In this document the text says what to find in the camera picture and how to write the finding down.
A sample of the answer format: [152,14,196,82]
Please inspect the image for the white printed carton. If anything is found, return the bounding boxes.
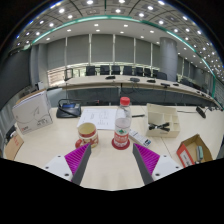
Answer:
[11,89,54,136]

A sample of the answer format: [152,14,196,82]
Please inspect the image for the long curved conference desk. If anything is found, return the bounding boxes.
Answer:
[49,74,221,108]

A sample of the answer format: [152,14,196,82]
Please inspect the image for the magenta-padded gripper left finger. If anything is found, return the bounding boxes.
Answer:
[43,143,93,186]

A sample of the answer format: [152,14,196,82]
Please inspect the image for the black binder clips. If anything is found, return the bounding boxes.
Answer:
[148,122,171,132]

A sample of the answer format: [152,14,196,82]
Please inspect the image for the red floral ceramic mug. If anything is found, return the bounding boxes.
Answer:
[74,122,100,149]

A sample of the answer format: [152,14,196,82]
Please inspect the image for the round ceiling lights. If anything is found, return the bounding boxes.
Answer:
[16,0,224,81]

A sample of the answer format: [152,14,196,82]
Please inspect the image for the clear red-capped water bottle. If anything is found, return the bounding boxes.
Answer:
[113,96,133,149]

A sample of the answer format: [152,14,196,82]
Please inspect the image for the teal whiteboard eraser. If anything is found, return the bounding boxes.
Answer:
[195,145,205,163]

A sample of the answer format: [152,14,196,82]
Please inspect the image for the black office chairs row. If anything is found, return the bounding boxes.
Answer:
[84,65,194,88]

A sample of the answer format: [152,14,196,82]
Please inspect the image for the small black device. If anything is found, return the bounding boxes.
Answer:
[4,124,18,141]

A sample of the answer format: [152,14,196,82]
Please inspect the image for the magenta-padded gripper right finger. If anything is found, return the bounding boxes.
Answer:
[132,143,184,186]

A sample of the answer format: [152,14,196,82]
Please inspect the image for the white printed paper sheet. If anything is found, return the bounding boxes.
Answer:
[76,108,118,131]

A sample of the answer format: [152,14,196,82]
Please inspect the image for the black desk microphone units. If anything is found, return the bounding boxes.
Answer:
[104,75,181,88]

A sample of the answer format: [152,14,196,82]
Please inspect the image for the brown paper envelope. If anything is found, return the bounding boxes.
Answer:
[3,133,25,162]

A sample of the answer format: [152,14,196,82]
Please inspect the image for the open cardboard box red label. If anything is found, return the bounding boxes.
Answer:
[176,133,214,168]

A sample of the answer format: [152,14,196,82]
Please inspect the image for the black table microphone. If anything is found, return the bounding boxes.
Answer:
[195,105,207,119]

